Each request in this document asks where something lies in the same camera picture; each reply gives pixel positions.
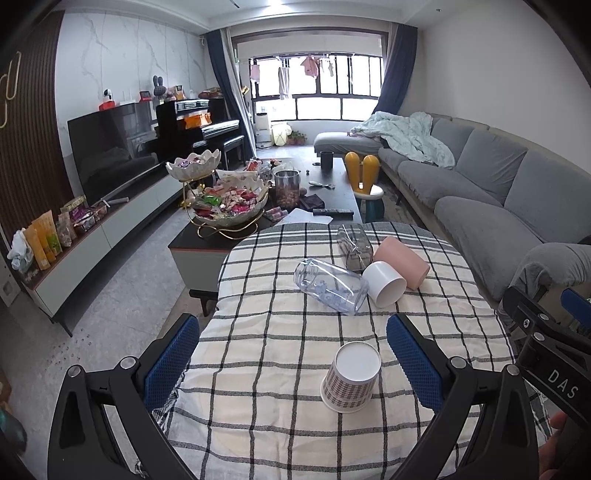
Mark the clear plastic cup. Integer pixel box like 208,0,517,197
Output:
294,258,369,316

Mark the black piano bench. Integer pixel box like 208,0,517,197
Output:
222,135,245,169

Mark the smoky clear glass cup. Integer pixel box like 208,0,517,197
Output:
337,224,375,271

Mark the black white checked tablecloth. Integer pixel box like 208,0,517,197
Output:
154,222,552,480

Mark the blue curtain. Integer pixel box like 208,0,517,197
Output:
204,28,257,158
379,23,419,116

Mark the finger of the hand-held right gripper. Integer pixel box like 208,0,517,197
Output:
560,286,591,331
502,286,570,343

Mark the black television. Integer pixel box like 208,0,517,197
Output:
67,102,169,206

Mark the white television stand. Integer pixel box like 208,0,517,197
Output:
18,175,195,337

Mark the pink cup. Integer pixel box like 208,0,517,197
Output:
361,236,431,308

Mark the person's right hand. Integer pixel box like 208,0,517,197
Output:
539,410,591,480

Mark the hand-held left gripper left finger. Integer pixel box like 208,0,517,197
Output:
46,313,201,480

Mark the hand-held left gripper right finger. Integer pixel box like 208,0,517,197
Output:
386,315,542,480

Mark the black upright piano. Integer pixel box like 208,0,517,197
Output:
156,98,245,171

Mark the light teal blanket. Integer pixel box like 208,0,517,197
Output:
348,111,458,169

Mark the row of snack packets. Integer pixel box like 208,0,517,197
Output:
21,194,109,273

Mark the two tier candy bowl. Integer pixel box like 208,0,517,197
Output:
165,148,271,241

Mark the white plastic bag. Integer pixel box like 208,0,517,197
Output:
7,228,35,273

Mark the glass jar of nuts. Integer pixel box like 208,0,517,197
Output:
274,170,302,209

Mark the yellow bunny ear stool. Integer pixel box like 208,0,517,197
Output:
344,151,386,222

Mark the dark coffee table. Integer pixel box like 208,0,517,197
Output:
168,157,368,317

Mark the white air purifier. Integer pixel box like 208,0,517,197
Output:
255,113,272,148

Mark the grey sofa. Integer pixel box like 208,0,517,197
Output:
314,112,591,319

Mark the white paper sheet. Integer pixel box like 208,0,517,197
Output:
277,209,333,227

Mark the patterned paper cup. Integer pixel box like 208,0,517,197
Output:
320,342,382,411

